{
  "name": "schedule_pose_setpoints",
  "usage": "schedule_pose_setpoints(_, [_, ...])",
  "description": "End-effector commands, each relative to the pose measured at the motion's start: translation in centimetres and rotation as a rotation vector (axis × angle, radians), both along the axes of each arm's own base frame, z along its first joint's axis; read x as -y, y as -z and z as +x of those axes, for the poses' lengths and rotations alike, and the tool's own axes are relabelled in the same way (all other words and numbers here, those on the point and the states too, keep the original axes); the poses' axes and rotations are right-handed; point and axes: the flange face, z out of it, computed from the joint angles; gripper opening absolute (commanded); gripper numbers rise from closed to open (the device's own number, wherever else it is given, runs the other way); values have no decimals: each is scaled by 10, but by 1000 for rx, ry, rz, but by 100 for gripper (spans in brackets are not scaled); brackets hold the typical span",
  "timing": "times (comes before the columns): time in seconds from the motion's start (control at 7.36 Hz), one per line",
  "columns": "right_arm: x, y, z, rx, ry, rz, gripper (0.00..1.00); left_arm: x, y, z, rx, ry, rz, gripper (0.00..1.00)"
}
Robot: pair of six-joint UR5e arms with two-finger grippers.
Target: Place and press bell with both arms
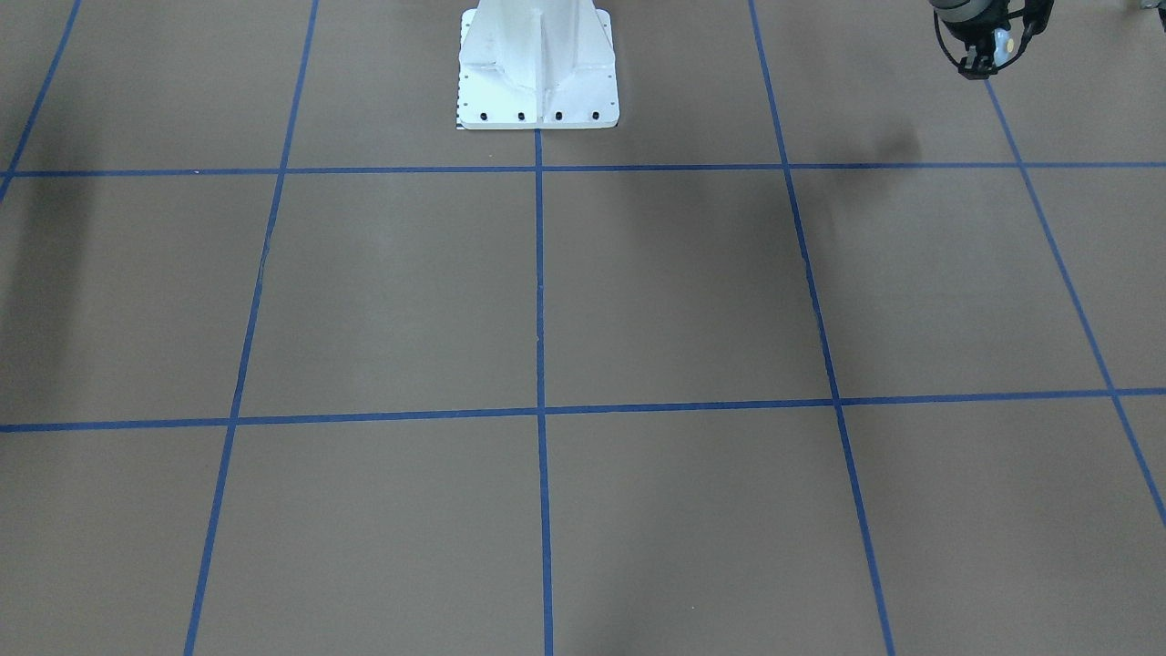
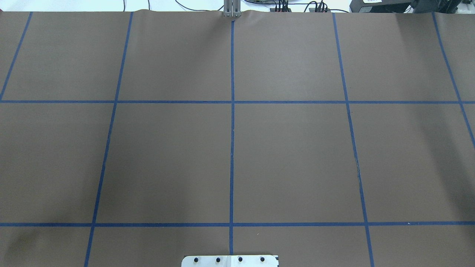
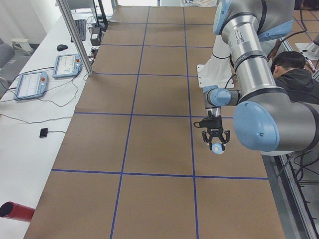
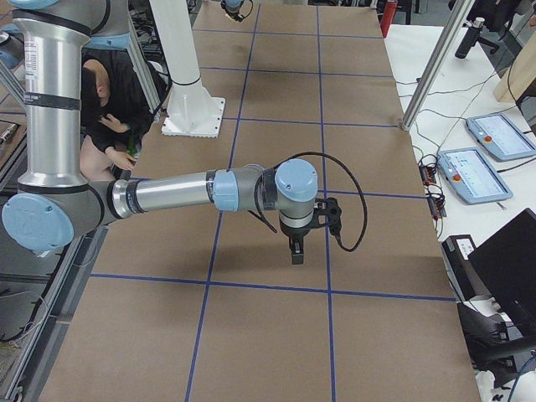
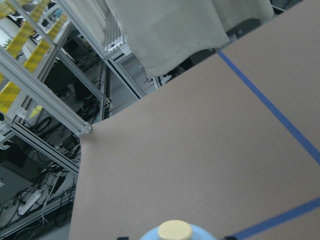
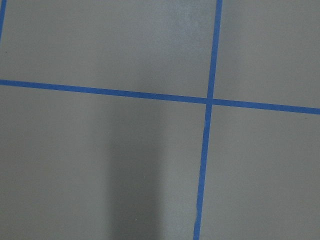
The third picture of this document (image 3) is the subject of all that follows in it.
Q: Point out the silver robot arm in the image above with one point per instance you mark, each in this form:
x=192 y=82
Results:
x=238 y=74

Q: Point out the black keyboard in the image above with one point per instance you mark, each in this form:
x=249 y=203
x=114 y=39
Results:
x=81 y=27

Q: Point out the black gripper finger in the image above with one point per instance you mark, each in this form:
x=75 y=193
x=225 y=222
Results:
x=207 y=137
x=225 y=138

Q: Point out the blue teach pendant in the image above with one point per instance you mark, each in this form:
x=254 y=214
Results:
x=31 y=85
x=67 y=66

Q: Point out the black power box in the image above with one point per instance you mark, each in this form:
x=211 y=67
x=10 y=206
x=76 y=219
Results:
x=96 y=36

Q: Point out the far blue teach pendant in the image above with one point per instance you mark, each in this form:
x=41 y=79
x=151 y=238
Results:
x=67 y=66

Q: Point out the aluminium frame post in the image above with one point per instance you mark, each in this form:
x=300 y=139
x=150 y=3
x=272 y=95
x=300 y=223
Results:
x=71 y=26

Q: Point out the white camera stand pedestal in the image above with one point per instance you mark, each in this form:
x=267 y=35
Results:
x=217 y=70

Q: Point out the red cylinder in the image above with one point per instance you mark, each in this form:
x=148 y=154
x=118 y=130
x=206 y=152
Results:
x=15 y=211

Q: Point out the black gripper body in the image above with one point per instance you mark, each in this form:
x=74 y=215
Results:
x=217 y=122

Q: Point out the seated person in black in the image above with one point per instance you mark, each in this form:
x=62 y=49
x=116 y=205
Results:
x=289 y=73

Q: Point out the black computer mouse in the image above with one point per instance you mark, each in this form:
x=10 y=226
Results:
x=61 y=47

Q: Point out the small black puck device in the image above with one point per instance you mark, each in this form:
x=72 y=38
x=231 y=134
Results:
x=43 y=132

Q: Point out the near blue teach pendant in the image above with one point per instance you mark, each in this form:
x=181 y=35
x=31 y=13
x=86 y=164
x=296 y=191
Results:
x=31 y=85

